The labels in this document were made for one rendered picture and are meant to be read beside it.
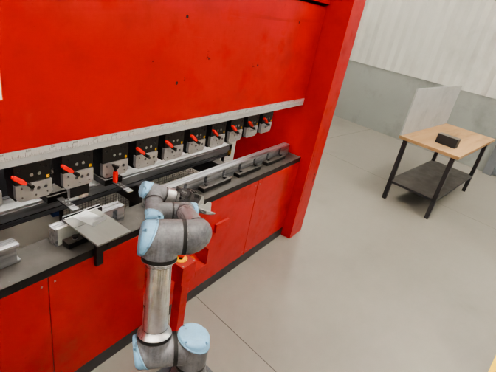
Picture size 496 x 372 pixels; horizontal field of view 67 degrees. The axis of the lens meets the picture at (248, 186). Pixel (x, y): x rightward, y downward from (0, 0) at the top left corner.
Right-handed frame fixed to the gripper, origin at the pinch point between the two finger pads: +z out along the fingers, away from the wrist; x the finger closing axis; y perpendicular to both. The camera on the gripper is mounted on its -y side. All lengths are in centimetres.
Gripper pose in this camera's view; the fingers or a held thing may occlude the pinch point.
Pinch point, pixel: (209, 211)
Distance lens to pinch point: 182.4
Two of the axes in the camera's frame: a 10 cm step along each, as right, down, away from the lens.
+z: 7.9, 2.6, 5.6
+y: 3.9, -9.1, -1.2
